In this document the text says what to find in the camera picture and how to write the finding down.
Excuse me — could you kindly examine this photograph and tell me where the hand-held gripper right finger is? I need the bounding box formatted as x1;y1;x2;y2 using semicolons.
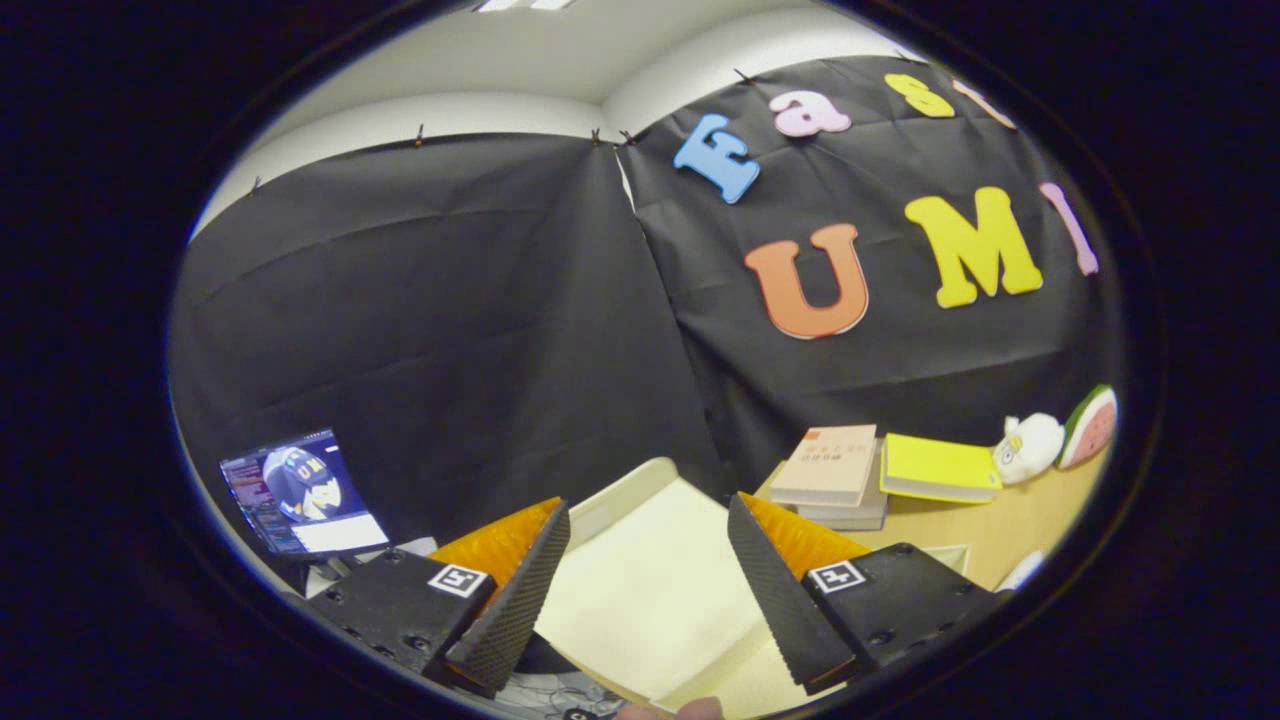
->
727;492;1006;698

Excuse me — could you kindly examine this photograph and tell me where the white canvas shoe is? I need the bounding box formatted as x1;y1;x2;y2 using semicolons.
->
995;549;1047;593

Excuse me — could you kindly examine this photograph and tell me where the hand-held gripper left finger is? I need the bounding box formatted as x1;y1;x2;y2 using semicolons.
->
305;497;572;699

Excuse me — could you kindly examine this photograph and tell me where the translucent green storage box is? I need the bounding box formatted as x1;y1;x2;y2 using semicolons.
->
535;457;971;717

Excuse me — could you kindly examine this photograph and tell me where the laptop screen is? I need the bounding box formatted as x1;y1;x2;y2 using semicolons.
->
219;428;392;559

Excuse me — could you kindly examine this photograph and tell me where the white plush toy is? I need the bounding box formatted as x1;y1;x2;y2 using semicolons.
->
992;413;1066;486

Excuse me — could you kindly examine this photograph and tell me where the watermelon slice plush toy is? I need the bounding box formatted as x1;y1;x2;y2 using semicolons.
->
1057;385;1119;471

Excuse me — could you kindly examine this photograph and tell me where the yellow book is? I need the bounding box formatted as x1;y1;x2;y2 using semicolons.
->
880;432;1003;505

